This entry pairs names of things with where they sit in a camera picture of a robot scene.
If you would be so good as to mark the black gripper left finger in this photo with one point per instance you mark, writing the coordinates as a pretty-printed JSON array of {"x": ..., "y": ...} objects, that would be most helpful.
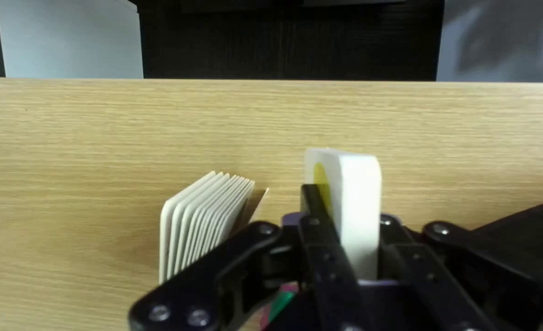
[{"x": 246, "y": 275}]

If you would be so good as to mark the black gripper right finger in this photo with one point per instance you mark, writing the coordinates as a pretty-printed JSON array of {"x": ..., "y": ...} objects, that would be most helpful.
[{"x": 467, "y": 275}]

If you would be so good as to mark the black side desk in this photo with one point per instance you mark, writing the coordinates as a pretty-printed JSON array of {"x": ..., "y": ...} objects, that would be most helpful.
[{"x": 283, "y": 36}]

